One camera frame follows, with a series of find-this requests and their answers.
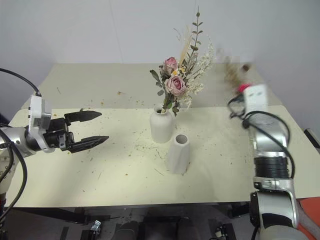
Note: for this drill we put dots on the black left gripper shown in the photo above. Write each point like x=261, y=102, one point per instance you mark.
x=56, y=131

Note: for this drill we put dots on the dried bouquet with red flower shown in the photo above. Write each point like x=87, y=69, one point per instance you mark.
x=233, y=75

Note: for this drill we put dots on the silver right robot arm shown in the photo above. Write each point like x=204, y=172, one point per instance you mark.
x=271, y=140

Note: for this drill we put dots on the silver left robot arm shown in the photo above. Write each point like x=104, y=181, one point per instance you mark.
x=15, y=141

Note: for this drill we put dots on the round white bottle vase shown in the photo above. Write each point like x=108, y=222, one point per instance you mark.
x=161, y=127

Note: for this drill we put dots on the tall white tapered vase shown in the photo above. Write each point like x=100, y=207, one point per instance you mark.
x=178, y=157

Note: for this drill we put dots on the silver table caster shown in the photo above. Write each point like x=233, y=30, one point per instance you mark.
x=95, y=225
x=220, y=230

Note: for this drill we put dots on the dried bouquet with pink roses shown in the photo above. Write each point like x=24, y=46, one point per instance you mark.
x=176, y=83

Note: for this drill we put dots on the orange padded object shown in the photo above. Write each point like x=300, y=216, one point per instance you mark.
x=310, y=217

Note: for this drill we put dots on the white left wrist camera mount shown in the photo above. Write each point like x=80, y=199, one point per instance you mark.
x=37, y=112

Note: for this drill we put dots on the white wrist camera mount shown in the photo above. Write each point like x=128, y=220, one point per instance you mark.
x=37, y=112
x=256, y=97

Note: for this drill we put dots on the black table frame bar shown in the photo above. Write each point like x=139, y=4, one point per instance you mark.
x=50, y=215

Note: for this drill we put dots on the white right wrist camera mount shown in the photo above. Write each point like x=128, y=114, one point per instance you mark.
x=256, y=97

